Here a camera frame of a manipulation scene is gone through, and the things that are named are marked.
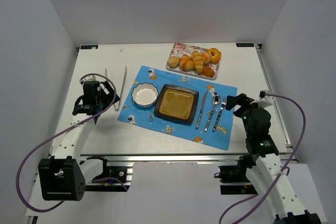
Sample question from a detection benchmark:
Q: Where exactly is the long striped croissant bread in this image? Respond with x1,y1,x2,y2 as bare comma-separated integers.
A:
192,50,204,74

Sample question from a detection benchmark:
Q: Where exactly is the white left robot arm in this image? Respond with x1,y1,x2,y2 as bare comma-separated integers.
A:
38,80,119,201

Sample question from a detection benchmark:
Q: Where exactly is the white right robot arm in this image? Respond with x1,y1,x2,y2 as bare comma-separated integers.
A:
225,91,321,223

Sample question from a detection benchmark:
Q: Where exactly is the dark brown bread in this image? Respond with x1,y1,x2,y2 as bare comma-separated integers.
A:
202,67,215,78

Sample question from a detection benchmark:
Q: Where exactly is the orange striped bread roll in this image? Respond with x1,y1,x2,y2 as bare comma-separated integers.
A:
179,55,195,72

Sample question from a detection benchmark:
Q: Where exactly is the blue cartoon placemat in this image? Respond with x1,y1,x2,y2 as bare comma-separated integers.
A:
118,66,237,150

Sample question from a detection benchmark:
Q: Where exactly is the white scalloped bowl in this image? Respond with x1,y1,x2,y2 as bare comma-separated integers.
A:
131,82,159,108

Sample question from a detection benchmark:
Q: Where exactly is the left blue corner label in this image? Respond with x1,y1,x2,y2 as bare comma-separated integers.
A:
80,45,98,50

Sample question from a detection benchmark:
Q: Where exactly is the blue corner label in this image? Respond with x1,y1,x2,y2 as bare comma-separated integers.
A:
80,45,98,50
236,42,255,48

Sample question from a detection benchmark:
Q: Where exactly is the glazed bagel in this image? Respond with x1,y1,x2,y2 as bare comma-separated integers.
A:
206,48,222,64

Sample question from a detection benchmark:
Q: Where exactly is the right blue corner label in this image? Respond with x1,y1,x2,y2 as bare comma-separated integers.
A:
236,42,255,48

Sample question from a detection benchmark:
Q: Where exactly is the small orange bun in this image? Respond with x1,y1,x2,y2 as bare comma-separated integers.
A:
201,52,211,65

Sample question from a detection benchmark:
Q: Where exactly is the black square plate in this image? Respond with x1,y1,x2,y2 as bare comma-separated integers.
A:
154,84,199,124

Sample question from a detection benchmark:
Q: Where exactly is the round pale bun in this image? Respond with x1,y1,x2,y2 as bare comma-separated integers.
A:
167,56,180,69

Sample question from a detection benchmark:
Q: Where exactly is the floral serving tray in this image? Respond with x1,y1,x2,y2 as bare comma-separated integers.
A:
166,42,221,80

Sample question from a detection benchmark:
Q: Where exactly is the fork patterned handle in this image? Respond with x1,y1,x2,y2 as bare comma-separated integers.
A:
212,97,227,132

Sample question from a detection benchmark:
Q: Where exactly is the spoon patterned handle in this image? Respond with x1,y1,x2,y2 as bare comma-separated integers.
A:
204,93,221,132

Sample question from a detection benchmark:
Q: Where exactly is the table knife patterned handle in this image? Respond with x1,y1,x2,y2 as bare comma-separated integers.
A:
195,91,208,129

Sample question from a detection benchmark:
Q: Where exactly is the aluminium table frame rail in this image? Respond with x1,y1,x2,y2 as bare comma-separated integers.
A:
47,43,299,163

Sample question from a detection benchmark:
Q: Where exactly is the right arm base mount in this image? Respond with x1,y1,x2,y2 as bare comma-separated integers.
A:
214,155,257,195

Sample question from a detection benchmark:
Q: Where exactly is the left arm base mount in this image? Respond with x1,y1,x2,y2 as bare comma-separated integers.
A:
85,156,133,193

